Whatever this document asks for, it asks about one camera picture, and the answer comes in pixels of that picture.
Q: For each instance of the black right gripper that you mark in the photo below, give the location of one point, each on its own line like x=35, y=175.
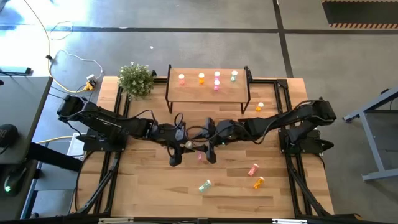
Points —
x=225, y=130

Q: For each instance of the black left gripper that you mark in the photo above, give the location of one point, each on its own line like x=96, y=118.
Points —
x=171, y=135

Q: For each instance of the teal pill bottle white cap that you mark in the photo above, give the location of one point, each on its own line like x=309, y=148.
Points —
x=189, y=145
x=205, y=186
x=233, y=77

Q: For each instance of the pink pill bottle white cap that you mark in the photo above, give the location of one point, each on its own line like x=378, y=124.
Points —
x=200, y=156
x=217, y=74
x=216, y=85

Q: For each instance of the salmon pill bottle white cap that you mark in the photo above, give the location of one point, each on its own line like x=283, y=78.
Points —
x=181, y=80
x=253, y=170

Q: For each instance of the orange pill bottle white cap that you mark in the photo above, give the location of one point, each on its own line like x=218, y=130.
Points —
x=258, y=183
x=259, y=108
x=201, y=80

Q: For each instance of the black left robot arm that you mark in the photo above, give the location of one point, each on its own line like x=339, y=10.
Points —
x=102, y=119

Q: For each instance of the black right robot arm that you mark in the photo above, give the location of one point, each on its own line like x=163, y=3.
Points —
x=280, y=119

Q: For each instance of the green potted plant black pot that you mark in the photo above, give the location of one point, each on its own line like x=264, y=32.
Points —
x=135, y=81

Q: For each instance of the white paper sheet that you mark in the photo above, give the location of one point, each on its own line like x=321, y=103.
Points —
x=74, y=149

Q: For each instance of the white yellow power plug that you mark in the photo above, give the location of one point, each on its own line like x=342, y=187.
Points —
x=90, y=81

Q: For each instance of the grey desk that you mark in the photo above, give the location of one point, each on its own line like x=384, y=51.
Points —
x=21, y=102

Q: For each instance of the grey metal stand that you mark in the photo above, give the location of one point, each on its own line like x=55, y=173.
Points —
x=373, y=146

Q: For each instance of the black computer mouse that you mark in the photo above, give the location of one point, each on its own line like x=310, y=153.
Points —
x=15, y=180

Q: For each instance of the black rounded device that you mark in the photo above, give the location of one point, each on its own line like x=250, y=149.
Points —
x=7, y=135

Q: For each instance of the grey flat tablet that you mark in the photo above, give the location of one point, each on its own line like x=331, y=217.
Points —
x=15, y=70

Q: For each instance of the black mat hazard stripes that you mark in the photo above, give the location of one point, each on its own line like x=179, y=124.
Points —
x=357, y=12

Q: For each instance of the wooden shelf black metal frame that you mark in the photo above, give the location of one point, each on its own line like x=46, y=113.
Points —
x=192, y=93

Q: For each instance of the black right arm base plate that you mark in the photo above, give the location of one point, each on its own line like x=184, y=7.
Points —
x=289, y=147

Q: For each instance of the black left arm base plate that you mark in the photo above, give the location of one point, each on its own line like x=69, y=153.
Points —
x=93, y=145

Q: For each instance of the black aluminium rig frame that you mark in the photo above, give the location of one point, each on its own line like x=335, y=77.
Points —
x=282, y=83

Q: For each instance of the silver metal bracket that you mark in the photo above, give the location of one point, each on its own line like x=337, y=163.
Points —
x=289, y=221
x=115, y=220

